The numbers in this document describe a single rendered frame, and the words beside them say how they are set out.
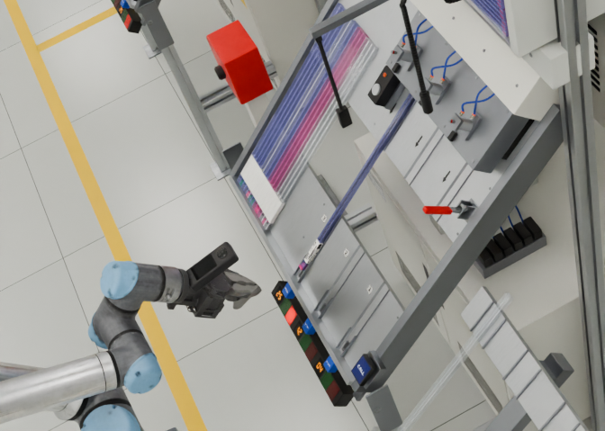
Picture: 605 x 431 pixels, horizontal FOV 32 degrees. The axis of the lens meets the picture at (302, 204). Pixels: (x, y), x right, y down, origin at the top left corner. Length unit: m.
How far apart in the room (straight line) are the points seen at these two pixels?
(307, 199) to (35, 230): 1.61
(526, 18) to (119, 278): 0.93
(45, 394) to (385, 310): 0.67
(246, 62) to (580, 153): 1.16
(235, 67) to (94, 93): 1.40
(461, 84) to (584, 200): 0.31
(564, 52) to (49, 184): 2.50
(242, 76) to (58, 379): 1.09
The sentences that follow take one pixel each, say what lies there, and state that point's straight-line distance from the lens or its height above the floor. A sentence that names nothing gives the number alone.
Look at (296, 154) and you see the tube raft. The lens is 2.38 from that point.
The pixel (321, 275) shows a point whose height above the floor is 0.76.
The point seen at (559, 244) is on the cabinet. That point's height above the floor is 0.62.
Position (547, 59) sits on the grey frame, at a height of 1.37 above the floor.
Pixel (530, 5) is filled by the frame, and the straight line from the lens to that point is 1.64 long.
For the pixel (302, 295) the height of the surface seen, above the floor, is 0.73.
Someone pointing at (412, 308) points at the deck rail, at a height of 0.88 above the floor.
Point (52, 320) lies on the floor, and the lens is 3.50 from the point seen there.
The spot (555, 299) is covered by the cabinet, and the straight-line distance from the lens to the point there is 2.33.
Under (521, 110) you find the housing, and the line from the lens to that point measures 1.83.
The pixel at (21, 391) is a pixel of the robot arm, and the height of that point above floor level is 1.04.
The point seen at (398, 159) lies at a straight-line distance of 2.13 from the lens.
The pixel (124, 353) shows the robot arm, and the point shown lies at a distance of 2.09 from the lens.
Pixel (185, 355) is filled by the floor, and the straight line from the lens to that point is 3.22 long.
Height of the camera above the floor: 2.58
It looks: 49 degrees down
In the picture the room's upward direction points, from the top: 23 degrees counter-clockwise
